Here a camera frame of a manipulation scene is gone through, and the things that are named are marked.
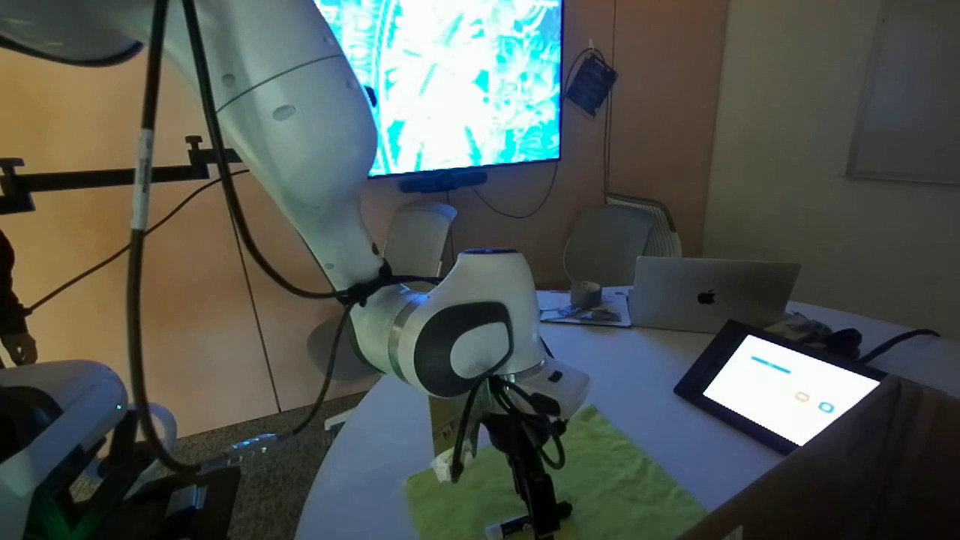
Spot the black tablet with lit screen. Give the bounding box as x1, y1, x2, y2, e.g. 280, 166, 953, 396
671, 318, 887, 460

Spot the yellow-green microfibre towel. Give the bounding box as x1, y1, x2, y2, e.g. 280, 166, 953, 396
403, 403, 707, 540

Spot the black desk device cable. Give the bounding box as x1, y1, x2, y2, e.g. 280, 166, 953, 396
854, 326, 941, 369

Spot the silver laptop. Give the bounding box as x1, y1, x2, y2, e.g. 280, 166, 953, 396
630, 256, 803, 336

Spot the gold wrist camera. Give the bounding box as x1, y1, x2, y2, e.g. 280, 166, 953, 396
429, 396, 471, 487

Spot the grey tape roll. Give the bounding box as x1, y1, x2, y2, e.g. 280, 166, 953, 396
566, 280, 606, 312

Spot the black horizontal stand bar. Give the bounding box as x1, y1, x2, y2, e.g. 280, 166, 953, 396
0, 133, 247, 220

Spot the black whiteboard marker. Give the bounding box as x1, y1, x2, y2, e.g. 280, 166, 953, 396
482, 510, 533, 540

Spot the black wall mounted device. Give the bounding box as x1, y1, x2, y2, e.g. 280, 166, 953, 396
565, 47, 617, 116

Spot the black bar under TV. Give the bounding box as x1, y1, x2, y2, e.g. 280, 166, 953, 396
399, 166, 493, 194

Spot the brown cardboard box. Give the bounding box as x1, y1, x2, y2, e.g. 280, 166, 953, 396
686, 372, 960, 540

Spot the white robot pedestal cover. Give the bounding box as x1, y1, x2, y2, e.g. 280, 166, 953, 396
0, 357, 131, 540

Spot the wall mounted TV screen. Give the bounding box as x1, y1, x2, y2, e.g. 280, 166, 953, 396
311, 0, 566, 184

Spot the black cylindrical desk device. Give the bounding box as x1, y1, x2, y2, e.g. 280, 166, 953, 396
788, 312, 868, 359

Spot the white paper stack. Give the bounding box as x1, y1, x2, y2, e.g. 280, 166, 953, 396
538, 281, 635, 329

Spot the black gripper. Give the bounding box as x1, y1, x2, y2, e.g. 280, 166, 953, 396
477, 376, 575, 537

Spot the grey office chair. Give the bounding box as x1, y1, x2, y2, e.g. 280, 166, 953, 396
565, 194, 685, 292

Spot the grey framed wall board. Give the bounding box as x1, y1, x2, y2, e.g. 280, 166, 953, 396
847, 0, 960, 188

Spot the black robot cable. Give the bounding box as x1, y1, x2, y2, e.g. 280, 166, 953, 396
122, 0, 574, 487

